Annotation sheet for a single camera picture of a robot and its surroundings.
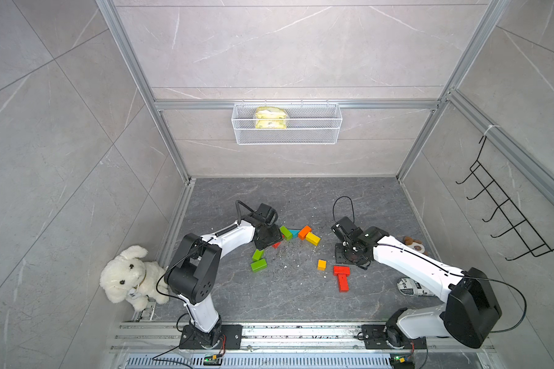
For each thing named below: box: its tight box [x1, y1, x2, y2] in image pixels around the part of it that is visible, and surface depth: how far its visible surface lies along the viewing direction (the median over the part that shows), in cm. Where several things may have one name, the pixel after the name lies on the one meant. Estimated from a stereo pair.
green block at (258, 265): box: [250, 258, 267, 273], surface depth 89 cm
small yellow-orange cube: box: [317, 259, 328, 271], surface depth 90 cm
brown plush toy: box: [403, 236, 428, 256], surface depth 94 cm
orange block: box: [298, 225, 312, 241], surface depth 97 cm
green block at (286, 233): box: [279, 225, 293, 242], surface depth 98 cm
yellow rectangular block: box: [305, 232, 321, 246], surface depth 97 cm
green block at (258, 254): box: [252, 249, 265, 262], surface depth 92 cm
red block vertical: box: [337, 273, 350, 293], surface depth 85 cm
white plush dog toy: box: [100, 245, 170, 312], surface depth 71 cm
